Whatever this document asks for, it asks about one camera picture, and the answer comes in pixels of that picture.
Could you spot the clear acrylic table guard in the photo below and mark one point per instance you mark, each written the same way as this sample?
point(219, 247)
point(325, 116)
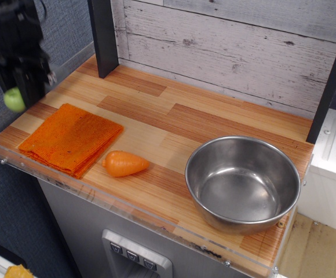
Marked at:
point(164, 121)

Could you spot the white ribbed side counter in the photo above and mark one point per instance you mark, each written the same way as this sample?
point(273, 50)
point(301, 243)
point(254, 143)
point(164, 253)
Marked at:
point(318, 194)

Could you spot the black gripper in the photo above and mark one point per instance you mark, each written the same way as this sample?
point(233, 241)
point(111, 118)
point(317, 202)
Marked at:
point(23, 63)

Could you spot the grey toy fridge cabinet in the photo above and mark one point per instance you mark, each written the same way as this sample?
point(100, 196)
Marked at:
point(82, 223)

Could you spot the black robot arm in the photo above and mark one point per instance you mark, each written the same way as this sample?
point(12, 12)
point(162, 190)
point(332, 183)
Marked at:
point(26, 6)

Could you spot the stainless steel bowl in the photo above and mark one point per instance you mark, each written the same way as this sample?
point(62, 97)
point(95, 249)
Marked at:
point(242, 185)

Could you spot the green handled grey toy spatula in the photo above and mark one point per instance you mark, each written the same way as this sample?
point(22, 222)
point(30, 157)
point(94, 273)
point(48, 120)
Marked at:
point(13, 100)

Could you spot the black left upright post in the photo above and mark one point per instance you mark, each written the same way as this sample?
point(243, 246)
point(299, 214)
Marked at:
point(103, 36)

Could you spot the black upright post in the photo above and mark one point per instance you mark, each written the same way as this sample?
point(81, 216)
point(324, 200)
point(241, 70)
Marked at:
point(103, 36)
point(323, 106)

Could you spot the orange folded towel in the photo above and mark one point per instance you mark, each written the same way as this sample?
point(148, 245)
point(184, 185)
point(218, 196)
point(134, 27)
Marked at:
point(71, 140)

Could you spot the orange plastic toy carrot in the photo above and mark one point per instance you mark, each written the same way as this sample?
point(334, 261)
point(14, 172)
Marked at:
point(121, 163)

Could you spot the silver dispenser panel with buttons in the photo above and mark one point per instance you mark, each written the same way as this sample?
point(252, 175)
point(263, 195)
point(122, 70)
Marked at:
point(127, 258)

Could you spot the black right upright post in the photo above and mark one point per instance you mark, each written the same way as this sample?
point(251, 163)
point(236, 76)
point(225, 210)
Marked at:
point(323, 106)

